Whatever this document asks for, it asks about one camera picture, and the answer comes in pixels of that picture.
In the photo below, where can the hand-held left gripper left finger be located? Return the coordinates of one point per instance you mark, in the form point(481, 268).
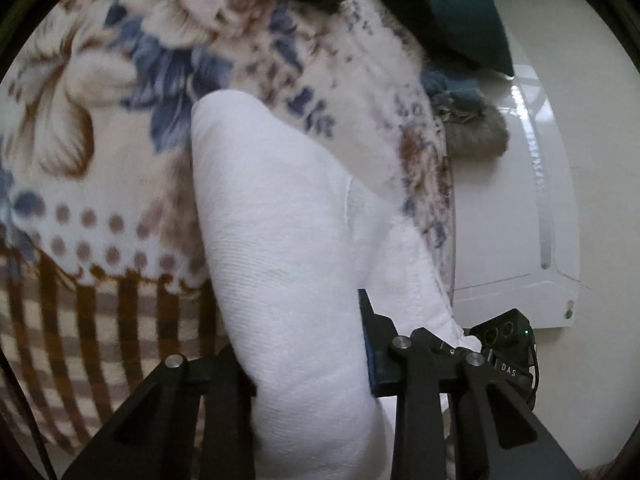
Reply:
point(220, 410)

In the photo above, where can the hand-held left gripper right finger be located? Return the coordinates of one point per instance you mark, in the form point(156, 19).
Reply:
point(375, 365)

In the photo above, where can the white headboard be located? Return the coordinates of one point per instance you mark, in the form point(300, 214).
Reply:
point(500, 240)

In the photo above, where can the white pants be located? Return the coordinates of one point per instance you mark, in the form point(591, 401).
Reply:
point(280, 260)

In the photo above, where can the blue jeans pile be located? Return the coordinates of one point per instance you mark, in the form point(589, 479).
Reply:
point(452, 92)

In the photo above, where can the dark teal pillow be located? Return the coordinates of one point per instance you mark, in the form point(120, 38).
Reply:
point(460, 10)

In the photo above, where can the floral bed blanket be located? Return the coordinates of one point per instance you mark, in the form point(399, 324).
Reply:
point(100, 160)

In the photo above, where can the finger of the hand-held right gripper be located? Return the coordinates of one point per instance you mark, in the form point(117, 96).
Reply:
point(452, 351)

